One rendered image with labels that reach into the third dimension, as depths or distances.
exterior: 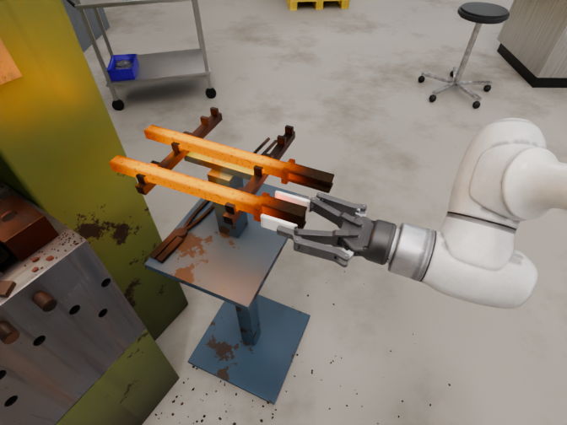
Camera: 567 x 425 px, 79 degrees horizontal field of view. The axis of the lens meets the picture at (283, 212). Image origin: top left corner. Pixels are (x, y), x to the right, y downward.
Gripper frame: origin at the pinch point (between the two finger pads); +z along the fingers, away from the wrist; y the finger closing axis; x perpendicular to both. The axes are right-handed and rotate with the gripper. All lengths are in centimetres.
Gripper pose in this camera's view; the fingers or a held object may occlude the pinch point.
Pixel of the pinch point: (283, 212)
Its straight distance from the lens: 64.6
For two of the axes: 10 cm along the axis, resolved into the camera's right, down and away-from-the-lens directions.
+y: 3.8, -6.8, 6.3
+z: -9.2, -2.8, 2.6
